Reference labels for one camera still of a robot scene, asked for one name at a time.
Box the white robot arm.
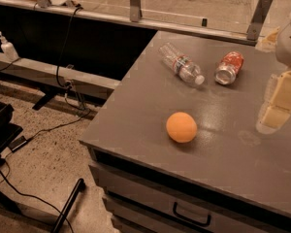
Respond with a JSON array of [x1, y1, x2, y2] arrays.
[[256, 13, 291, 134]]

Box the black chair base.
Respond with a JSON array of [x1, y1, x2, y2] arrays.
[[0, 102, 85, 233]]

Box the black power cable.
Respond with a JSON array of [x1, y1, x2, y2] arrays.
[[55, 5, 84, 89]]

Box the metal railing frame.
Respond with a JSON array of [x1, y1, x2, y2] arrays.
[[0, 0, 274, 45]]

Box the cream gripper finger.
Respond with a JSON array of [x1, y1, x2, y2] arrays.
[[262, 28, 279, 50], [260, 68, 291, 129]]

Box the grey drawer with black handle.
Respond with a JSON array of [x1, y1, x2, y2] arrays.
[[90, 163, 284, 233]]

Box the orange fruit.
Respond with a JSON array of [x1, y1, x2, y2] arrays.
[[166, 112, 197, 143]]

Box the black power adapter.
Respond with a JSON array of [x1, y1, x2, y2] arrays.
[[8, 136, 27, 152]]

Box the white pump dispenser bottle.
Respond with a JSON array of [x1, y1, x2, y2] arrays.
[[0, 31, 19, 61]]

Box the black floor cable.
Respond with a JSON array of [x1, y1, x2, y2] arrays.
[[0, 163, 75, 233]]

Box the red soda can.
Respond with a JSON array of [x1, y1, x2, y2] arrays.
[[214, 51, 244, 85]]

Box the clear plastic water bottle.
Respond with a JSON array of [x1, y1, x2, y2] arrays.
[[158, 43, 205, 86]]

